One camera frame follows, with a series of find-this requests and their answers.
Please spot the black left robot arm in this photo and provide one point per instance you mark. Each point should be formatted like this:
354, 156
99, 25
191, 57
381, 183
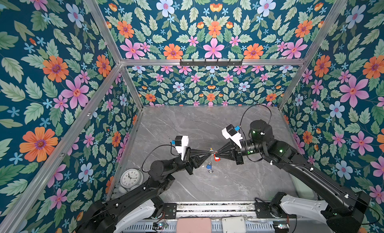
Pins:
142, 202

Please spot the pink box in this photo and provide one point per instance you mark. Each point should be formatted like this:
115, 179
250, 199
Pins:
194, 225

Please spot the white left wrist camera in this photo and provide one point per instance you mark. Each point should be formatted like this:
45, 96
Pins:
181, 143

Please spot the green circuit board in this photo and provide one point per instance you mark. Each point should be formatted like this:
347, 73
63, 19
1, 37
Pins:
281, 228
159, 226

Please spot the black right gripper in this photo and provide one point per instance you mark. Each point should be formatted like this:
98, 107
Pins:
222, 153

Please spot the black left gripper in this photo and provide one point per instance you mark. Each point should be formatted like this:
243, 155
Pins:
190, 161

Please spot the green circuit board right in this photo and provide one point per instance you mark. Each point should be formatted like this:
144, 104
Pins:
281, 228

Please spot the aluminium front rail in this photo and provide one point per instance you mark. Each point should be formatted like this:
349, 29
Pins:
216, 210

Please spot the white box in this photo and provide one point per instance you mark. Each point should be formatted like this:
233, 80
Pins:
234, 225

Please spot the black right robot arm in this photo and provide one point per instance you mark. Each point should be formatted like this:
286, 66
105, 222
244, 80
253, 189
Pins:
341, 209

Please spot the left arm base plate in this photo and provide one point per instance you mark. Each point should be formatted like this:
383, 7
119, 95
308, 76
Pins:
167, 211

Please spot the green circuit board left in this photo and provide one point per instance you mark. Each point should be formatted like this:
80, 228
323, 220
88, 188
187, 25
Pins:
159, 226

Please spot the white analog alarm clock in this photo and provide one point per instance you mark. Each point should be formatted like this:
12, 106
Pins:
131, 178

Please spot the black wall hook rail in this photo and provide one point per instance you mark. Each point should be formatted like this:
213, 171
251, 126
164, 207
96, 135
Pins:
214, 62

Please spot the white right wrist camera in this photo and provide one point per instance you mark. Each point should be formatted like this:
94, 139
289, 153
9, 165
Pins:
233, 133

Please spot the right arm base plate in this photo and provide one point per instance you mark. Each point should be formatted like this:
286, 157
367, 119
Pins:
265, 210

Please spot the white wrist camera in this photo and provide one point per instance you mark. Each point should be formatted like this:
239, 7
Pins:
233, 133
181, 143

